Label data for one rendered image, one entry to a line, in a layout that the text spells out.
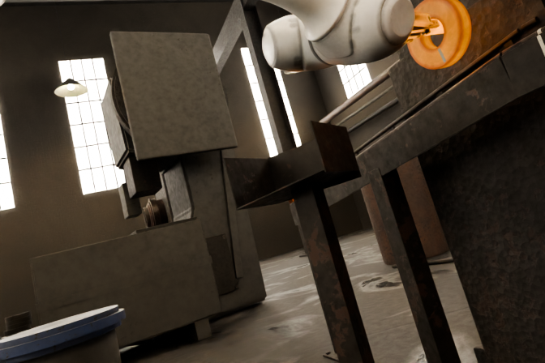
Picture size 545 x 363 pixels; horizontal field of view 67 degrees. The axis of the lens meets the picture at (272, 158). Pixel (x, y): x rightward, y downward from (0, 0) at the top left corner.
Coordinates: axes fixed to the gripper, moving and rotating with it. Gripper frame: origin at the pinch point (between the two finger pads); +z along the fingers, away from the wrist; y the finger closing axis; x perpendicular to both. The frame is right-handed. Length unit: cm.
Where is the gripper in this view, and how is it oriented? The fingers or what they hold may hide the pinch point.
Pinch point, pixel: (433, 27)
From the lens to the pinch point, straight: 102.3
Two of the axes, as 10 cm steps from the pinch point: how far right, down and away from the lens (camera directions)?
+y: 3.5, -2.7, -9.0
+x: -3.1, -9.4, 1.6
